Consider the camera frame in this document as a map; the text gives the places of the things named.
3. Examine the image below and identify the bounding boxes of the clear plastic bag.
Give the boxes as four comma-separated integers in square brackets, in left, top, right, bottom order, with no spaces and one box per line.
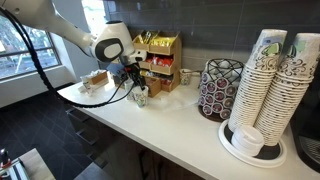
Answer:
[159,87,201,113]

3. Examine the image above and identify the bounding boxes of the white plastic lid stack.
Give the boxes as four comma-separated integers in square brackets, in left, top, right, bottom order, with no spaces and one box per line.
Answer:
[230,123,265,158]

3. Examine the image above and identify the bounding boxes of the tall patterned paper cup stack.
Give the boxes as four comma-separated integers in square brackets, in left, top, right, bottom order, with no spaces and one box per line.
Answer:
[227,28,288,134]
[253,32,320,147]

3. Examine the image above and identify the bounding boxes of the wooden tea bag box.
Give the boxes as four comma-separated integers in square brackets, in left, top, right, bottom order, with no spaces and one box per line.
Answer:
[143,75,163,99]

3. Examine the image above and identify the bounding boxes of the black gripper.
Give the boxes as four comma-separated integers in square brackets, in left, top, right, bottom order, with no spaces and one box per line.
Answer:
[122,63,148,93]

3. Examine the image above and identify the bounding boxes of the dark lower cabinet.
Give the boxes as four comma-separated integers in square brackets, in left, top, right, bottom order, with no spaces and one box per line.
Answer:
[64,106,204,180]

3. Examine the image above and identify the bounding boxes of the small white green container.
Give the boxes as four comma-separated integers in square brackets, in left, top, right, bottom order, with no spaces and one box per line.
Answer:
[79,75,92,91]

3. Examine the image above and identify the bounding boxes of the window with dark frame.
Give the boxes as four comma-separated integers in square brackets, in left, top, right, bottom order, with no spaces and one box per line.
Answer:
[0,16,63,81]

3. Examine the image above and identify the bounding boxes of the wooden packet box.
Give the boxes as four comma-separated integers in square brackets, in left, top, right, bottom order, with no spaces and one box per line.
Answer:
[80,69,110,90]

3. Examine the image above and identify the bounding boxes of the white round tray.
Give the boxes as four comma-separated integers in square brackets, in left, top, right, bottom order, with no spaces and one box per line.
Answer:
[218,119,288,169]

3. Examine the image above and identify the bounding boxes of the bright narrow window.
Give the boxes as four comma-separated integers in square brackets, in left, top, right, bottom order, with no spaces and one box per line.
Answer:
[81,0,108,36]

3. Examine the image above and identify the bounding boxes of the metal clamp device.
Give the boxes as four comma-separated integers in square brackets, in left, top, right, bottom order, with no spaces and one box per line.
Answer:
[0,148,29,180]

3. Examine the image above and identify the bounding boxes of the wide wooden tiered organizer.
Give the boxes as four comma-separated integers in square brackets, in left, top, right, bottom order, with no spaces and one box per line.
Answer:
[131,29,183,93]

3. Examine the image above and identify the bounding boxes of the small patterned paper cup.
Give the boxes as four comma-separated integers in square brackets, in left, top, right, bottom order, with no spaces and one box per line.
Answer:
[179,68,194,86]

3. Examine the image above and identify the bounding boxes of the light wooden board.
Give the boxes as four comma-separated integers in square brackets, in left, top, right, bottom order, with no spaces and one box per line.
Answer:
[18,148,56,180]

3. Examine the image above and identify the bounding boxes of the red packets pile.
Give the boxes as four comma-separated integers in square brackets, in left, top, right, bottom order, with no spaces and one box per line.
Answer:
[151,55,174,68]

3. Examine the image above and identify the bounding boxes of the yellow stick packets pile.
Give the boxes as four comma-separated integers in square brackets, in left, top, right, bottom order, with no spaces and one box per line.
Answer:
[137,30,158,45]

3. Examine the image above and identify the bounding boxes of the black wire pod carousel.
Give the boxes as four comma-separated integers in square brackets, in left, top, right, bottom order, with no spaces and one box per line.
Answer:
[197,58,245,123]

